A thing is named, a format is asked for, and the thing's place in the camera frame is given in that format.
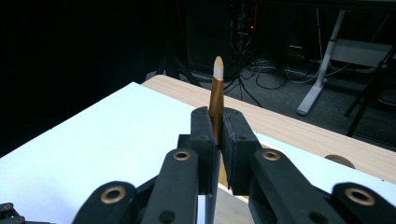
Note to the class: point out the black tripod stand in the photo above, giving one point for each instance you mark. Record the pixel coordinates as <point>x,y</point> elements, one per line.
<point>174,70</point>

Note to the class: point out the white desk leg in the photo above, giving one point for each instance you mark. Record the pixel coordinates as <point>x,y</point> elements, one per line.
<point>322,68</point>

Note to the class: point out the black folding chair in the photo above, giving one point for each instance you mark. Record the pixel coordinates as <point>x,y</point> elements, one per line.
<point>370,93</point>

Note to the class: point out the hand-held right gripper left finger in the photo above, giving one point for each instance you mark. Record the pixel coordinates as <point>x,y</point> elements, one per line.
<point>204,149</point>

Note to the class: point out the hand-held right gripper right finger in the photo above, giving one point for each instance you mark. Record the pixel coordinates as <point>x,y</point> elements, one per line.
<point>238,155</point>

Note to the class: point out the grey desk panel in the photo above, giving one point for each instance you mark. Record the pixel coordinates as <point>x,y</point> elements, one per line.
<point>362,53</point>

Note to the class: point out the white table sheet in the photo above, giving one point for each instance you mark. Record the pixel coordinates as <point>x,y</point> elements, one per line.
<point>93,140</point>

